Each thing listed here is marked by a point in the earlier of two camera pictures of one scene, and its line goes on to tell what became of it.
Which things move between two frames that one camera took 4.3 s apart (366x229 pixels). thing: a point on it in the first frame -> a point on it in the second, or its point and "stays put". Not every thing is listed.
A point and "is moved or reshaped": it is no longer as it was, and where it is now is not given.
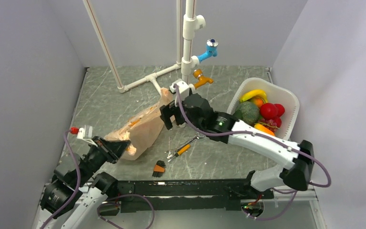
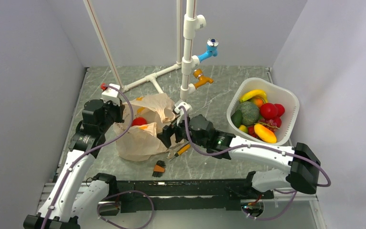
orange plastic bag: [141, 130] is moved or reshaped
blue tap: [212, 44] stays put
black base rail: [144, 196] stays put
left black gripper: [113, 150] -> [120, 110]
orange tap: [198, 73] stays put
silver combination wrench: [198, 136] stays put
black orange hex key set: [159, 169] stays put
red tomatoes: [269, 110] stays put
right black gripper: [168, 110] -> [165, 136]
